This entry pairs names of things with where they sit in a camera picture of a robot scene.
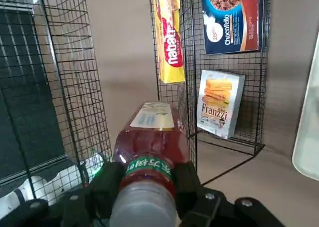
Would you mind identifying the white plastic tray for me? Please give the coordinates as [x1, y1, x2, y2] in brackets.
[291, 31, 319, 182]

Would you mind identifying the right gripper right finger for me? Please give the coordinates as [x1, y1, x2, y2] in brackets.
[173, 161, 283, 227]

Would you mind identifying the yellow Nabati wafer box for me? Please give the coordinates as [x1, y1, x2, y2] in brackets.
[152, 0, 186, 84]

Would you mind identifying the white Franzzi biscuit box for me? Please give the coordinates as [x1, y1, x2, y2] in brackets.
[196, 69, 246, 140]

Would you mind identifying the aluminium edge rail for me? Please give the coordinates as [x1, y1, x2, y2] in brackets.
[0, 0, 34, 13]

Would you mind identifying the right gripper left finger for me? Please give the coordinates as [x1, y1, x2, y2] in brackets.
[14, 161, 126, 227]

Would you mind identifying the blue Chocofello box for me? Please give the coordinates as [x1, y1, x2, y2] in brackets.
[200, 0, 261, 55]

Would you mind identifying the red tea bottle white cap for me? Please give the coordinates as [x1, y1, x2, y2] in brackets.
[109, 101, 191, 227]

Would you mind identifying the black wire shelf rack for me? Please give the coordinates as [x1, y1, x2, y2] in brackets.
[0, 0, 272, 205]

